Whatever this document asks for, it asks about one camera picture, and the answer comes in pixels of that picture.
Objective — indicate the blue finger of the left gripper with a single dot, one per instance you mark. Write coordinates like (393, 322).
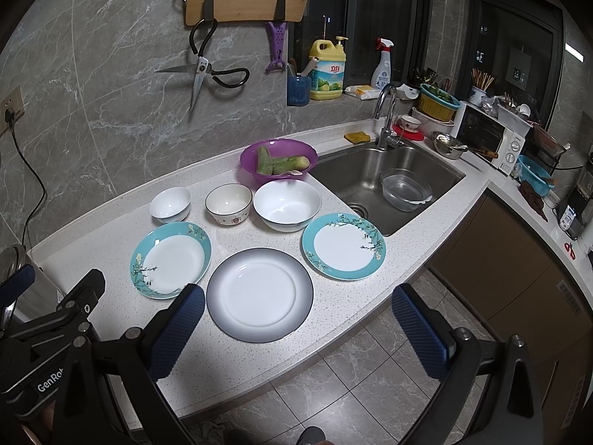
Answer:
(16, 285)

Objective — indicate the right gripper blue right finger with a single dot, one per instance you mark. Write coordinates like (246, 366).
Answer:
(426, 329)

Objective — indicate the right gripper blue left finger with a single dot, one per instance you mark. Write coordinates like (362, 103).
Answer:
(170, 329)

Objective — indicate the teal floral plate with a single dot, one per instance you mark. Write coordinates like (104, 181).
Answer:
(343, 246)
(169, 258)

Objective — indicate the white plate grey rim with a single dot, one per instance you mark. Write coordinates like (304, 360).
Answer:
(259, 295)

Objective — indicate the small white bowl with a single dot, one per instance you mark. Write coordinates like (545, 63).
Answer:
(171, 205)

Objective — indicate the white bowl red pattern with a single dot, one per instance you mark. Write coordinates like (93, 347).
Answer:
(229, 204)

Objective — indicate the large white bowl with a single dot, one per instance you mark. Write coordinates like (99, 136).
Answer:
(287, 205)

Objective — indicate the kitchen scissors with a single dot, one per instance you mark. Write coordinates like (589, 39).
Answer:
(233, 78)

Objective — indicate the stainless rice cooker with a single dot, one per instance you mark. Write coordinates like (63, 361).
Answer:
(26, 291)

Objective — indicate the person shoe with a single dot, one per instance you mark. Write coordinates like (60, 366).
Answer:
(312, 435)

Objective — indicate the clear glass bowl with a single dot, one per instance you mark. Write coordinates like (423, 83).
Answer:
(405, 190)

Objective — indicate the stainless steel sink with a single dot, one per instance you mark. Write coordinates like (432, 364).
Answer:
(354, 175)

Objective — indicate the steel saucepan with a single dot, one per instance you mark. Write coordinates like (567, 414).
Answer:
(452, 149)

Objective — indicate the teal plastic basket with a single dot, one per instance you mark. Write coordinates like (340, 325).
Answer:
(527, 170)

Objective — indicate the chrome faucet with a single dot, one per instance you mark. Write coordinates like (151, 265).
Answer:
(388, 91)

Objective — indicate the white microwave oven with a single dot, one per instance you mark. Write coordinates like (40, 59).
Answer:
(504, 135)

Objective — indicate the purple plastic bowl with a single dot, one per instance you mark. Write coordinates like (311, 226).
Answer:
(278, 148)

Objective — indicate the yellow sponge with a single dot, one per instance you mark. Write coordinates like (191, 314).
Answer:
(357, 138)

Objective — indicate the small red patterned bowl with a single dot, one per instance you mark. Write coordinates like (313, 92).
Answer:
(409, 123)

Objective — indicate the yellow teal basket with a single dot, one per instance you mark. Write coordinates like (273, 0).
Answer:
(437, 103)

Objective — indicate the chopsticks holder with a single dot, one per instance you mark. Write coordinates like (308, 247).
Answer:
(481, 82)

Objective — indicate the white spray bottle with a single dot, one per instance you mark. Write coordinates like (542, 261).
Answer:
(382, 73)

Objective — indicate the yellow dish soap bottle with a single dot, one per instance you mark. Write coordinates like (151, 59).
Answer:
(327, 77)

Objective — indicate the blue cup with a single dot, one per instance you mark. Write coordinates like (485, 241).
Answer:
(299, 90)

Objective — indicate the purple peeler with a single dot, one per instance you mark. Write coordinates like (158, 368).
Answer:
(276, 33)

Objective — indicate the wall power outlet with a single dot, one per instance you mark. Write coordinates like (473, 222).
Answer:
(11, 110)

